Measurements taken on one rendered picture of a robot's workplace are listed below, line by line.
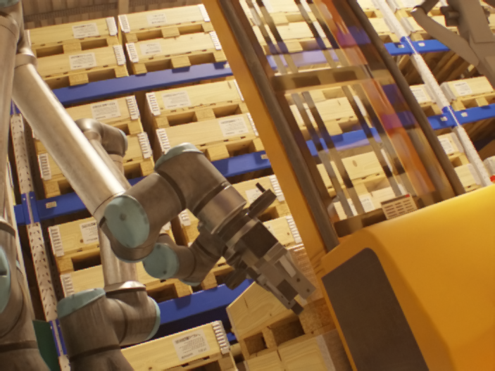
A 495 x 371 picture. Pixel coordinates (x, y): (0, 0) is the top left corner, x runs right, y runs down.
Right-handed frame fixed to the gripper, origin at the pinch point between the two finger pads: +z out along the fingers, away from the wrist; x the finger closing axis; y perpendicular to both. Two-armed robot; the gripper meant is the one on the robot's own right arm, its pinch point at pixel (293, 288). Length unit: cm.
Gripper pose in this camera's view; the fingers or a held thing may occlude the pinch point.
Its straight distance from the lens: 86.2
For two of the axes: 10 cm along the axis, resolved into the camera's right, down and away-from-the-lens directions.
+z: 6.8, 7.2, -1.4
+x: 1.0, -2.7, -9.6
